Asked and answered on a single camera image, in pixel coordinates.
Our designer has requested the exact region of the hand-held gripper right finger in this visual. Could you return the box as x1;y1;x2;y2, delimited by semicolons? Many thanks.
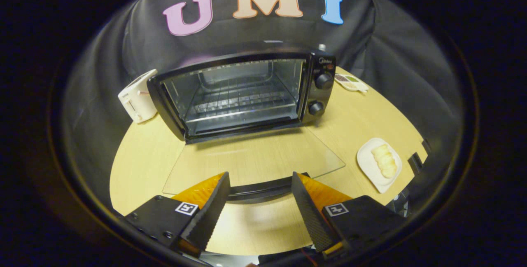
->
291;171;407;259

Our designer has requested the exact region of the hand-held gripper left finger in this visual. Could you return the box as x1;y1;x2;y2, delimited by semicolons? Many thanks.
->
123;171;231;258

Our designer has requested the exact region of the pale bread pastry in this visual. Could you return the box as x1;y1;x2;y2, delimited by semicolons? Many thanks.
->
371;144;398;179

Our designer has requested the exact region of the black toaster oven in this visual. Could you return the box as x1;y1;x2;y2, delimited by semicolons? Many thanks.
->
147;51;346;205

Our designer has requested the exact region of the white pop-up toaster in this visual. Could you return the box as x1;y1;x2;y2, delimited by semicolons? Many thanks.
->
118;68;159;124

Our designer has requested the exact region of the white square plate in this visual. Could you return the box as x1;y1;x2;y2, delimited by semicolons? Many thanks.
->
357;137;403;194

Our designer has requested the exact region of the white sectioned spice dish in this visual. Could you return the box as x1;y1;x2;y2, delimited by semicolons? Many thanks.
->
334;73;369;95

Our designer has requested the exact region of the black backdrop cloth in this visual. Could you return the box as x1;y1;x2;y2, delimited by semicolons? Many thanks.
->
62;0;466;218

